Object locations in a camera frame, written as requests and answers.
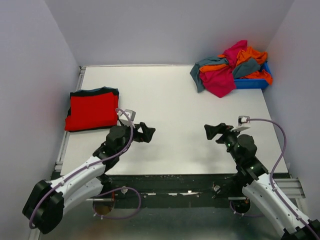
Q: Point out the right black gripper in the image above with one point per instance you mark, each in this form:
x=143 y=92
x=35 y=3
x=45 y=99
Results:
x=211 y=131

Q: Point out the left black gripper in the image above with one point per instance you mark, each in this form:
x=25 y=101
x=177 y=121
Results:
x=147 y=132

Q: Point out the black t-shirt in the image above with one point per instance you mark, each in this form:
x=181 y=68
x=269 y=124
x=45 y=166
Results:
x=87 y=93

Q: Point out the red t-shirt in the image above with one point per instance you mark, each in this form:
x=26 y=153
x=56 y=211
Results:
x=92 y=112

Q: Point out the blue t-shirt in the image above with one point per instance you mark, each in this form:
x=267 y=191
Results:
x=110 y=89

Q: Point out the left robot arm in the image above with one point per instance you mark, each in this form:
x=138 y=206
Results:
x=50 y=200

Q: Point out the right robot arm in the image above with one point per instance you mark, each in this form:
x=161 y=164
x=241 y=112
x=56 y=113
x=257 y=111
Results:
x=258 y=185

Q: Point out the magenta t-shirt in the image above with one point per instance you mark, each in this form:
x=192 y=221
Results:
x=218 y=78

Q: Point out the blue plastic bin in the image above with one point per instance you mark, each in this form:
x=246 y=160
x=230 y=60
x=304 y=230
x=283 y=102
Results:
x=260 y=79

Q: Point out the grey-blue t-shirt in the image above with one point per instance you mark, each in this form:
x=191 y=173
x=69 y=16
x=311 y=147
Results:
x=195 y=71

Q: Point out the orange t-shirt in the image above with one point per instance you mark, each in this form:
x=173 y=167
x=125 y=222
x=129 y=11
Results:
x=250 y=52

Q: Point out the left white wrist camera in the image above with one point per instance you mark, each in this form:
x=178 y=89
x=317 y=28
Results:
x=126 y=117

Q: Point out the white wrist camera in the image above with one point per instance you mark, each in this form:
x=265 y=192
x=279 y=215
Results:
x=126 y=117
x=244 y=123

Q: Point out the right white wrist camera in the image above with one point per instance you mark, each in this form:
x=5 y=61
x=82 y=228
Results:
x=244 y=123

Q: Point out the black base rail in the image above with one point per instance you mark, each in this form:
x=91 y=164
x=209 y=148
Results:
x=170 y=191

